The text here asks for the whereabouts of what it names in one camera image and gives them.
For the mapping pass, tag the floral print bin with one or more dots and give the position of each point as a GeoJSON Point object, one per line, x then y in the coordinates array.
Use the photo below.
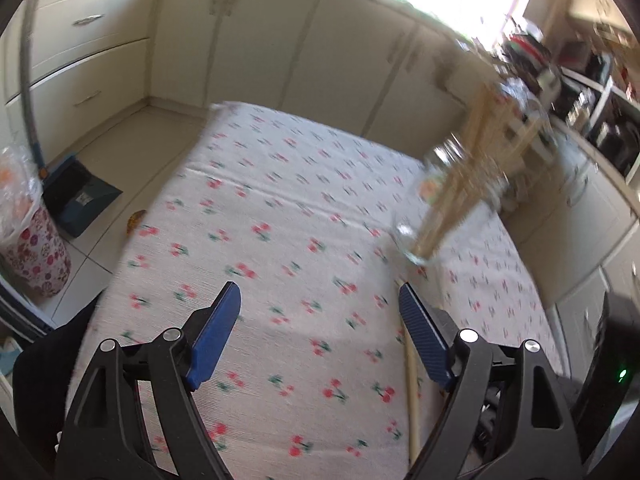
{"type": "Point", "coordinates": [35, 255]}

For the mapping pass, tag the clear glass jar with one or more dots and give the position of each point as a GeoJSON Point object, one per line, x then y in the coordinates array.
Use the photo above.
{"type": "Point", "coordinates": [415, 240]}

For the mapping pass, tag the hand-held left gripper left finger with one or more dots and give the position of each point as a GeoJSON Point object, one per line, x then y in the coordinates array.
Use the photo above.
{"type": "Point", "coordinates": [215, 335]}

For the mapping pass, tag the dark cloth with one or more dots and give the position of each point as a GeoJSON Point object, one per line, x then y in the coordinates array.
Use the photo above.
{"type": "Point", "coordinates": [45, 360]}

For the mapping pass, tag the cream cabinet row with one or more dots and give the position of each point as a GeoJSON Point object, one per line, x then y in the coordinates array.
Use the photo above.
{"type": "Point", "coordinates": [310, 45]}

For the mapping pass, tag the bunch of wooden chopsticks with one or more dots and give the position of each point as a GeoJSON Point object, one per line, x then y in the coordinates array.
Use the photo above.
{"type": "Point", "coordinates": [465, 180]}

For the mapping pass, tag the wooden chopstick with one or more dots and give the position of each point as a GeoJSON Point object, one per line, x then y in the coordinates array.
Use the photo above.
{"type": "Point", "coordinates": [412, 400]}

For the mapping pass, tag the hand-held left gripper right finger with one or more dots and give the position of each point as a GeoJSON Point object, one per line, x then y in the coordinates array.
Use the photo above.
{"type": "Point", "coordinates": [425, 340]}

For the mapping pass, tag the cherry print tablecloth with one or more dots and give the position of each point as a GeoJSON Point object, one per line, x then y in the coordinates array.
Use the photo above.
{"type": "Point", "coordinates": [300, 210]}

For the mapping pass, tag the cream drawer unit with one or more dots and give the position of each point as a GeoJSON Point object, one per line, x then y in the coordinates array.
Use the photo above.
{"type": "Point", "coordinates": [85, 60]}

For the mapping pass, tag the dish rack with dishes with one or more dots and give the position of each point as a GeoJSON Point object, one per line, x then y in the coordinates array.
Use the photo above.
{"type": "Point", "coordinates": [530, 55]}

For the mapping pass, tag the clear plastic bag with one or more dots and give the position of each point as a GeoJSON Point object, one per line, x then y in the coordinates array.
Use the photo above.
{"type": "Point", "coordinates": [17, 185]}

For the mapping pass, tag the cream counter cabinets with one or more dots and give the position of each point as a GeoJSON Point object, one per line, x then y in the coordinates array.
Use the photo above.
{"type": "Point", "coordinates": [580, 210]}

